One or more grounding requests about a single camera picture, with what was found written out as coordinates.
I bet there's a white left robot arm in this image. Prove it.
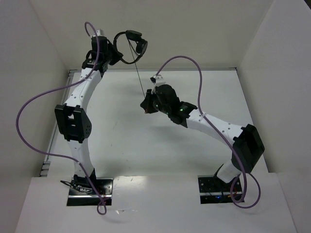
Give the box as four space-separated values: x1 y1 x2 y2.
54 36 120 193

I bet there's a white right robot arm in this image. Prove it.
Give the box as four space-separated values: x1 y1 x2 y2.
140 84 265 191

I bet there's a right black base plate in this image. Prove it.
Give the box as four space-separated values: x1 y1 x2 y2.
198 176 233 204

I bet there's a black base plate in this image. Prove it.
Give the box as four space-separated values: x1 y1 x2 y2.
198 176 233 204
60 176 114 206

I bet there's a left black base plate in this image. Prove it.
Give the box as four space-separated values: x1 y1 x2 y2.
60 176 114 206

